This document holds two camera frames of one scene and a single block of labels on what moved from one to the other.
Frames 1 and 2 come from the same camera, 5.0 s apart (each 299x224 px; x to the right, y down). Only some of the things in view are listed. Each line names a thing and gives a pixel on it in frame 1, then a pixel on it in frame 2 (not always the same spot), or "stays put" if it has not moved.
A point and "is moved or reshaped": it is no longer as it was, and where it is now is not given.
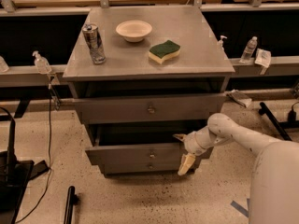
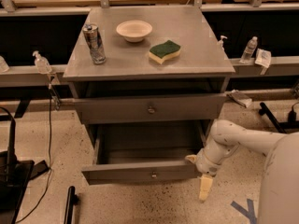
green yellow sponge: (163, 51) stays put
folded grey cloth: (240, 97) stays put
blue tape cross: (245, 212) stays put
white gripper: (191, 144) to (206, 165)
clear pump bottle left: (41, 63) stays put
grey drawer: (152, 142) is moved or reshaped
